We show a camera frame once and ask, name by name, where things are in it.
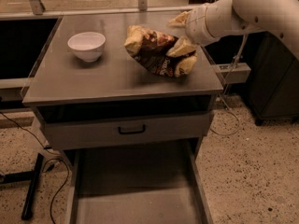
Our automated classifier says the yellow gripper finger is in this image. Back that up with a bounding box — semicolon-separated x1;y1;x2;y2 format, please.
166;36;197;58
167;11;191;28

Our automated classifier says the brown sea salt chip bag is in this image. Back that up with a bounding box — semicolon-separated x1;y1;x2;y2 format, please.
124;25;197;77

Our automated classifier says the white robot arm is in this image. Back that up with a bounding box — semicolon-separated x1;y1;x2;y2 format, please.
168;0;299;59

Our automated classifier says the grey drawer cabinet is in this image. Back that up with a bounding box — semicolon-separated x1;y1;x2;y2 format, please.
21;10;224;161

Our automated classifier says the open grey middle drawer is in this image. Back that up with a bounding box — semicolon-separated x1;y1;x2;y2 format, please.
65;140;214;224

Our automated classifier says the grey top drawer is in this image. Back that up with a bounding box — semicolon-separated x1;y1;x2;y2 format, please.
41;111;214;150

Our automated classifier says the white ceramic bowl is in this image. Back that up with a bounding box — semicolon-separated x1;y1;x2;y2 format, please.
67;32;106;63

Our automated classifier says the dark cabinet at right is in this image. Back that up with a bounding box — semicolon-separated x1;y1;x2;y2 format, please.
244;33;299;126

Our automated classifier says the black metal floor stand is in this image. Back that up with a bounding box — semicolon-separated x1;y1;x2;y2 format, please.
0;154;44;220

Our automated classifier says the grey metal side bracket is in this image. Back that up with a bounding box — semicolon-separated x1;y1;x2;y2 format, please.
213;63;251;85

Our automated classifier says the white cable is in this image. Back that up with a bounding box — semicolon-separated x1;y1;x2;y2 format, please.
209;34;250;137

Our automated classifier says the black drawer handle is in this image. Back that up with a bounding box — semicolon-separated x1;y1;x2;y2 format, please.
118;124;146;135

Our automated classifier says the metal frame rail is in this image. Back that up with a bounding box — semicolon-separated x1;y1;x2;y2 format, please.
0;0;200;21

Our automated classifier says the black floor cable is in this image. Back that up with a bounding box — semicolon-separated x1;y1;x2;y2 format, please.
0;111;71;224

